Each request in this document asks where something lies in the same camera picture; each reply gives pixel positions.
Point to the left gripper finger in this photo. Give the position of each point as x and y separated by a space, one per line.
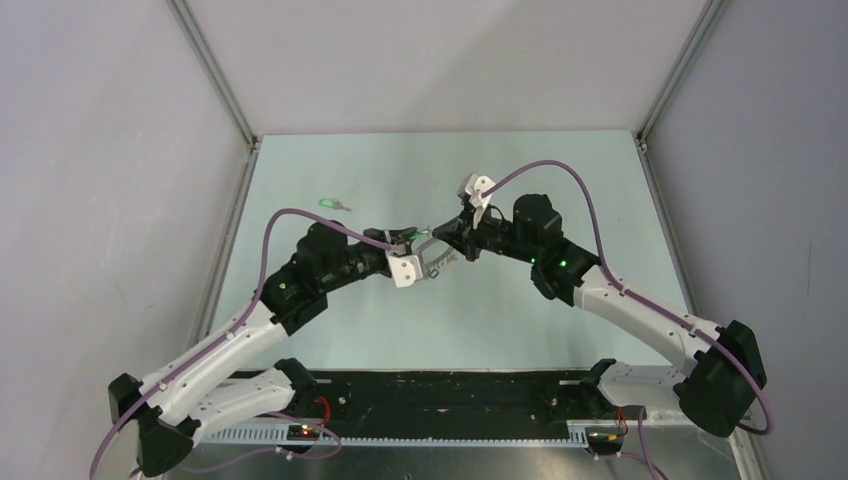
388 233
402 242

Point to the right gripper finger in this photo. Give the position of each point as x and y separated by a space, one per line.
456 239
457 227

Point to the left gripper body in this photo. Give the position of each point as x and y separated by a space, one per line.
372 258

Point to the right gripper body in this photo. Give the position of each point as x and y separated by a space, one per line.
493 234

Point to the large metal keyring disc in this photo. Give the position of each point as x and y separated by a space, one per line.
435 255

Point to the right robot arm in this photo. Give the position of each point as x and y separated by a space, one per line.
718 370

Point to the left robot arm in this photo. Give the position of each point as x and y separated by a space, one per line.
178 405

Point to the loose green tagged key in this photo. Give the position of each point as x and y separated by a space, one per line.
334 204

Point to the left control board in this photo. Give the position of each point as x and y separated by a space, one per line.
302 433

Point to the control board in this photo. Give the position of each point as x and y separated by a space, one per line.
605 438
302 433

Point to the right control board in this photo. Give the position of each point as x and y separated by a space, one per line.
605 438

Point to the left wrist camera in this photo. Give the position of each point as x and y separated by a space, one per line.
405 270

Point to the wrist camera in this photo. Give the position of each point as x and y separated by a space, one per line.
405 270
474 191

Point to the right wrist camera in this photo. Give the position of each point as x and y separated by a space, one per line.
474 191

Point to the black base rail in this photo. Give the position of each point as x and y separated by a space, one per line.
476 406

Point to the right aluminium frame post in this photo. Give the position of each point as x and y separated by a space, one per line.
695 42

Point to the aluminium frame post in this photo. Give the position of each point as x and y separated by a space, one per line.
695 42
199 44

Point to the left aluminium frame post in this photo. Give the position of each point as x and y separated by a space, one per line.
199 44

